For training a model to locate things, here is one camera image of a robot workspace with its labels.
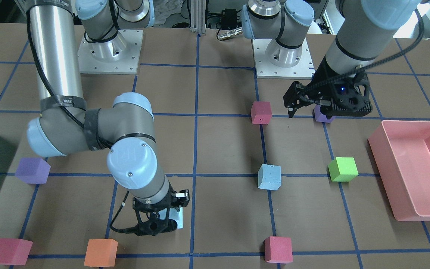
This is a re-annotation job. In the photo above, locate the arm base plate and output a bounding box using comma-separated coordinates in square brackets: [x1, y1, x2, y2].
[252, 39, 315, 80]
[77, 30, 144, 75]

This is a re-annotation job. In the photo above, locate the pink block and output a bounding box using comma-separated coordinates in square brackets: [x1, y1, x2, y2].
[0, 238, 33, 266]
[250, 102, 272, 125]
[264, 236, 293, 264]

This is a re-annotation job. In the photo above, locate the pink block far outer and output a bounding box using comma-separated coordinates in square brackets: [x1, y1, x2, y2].
[264, 236, 293, 264]

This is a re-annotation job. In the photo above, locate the green block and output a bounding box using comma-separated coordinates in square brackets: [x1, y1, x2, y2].
[328, 157, 359, 182]

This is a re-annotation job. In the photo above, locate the pink plastic tray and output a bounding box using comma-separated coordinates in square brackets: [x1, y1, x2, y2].
[368, 120, 430, 221]

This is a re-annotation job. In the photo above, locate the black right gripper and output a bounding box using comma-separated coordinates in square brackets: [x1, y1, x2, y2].
[133, 189, 190, 236]

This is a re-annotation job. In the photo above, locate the orange block inner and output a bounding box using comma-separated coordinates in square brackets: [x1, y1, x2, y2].
[14, 157, 51, 184]

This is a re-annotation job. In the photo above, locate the purple block far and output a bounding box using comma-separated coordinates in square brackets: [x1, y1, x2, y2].
[314, 105, 336, 124]

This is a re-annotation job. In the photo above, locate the pink block far inner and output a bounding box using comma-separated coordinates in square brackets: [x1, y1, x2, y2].
[250, 102, 272, 125]

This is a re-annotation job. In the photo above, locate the orange block outer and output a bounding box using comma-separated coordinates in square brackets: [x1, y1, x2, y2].
[84, 239, 118, 268]

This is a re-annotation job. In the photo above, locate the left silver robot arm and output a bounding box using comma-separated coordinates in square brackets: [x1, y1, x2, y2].
[241, 0, 424, 118]

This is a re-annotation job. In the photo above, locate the pink block near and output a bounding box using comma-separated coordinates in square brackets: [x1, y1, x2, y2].
[0, 238, 33, 266]

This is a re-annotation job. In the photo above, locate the orange block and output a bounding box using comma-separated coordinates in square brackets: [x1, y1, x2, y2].
[84, 239, 118, 268]
[14, 157, 51, 184]

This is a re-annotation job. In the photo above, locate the light blue block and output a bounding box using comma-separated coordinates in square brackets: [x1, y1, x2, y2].
[169, 207, 184, 229]
[258, 164, 281, 191]

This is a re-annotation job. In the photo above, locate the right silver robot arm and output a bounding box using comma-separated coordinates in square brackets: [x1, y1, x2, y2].
[25, 0, 190, 236]

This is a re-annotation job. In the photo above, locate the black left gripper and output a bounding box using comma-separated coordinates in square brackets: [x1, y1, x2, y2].
[283, 60, 372, 118]

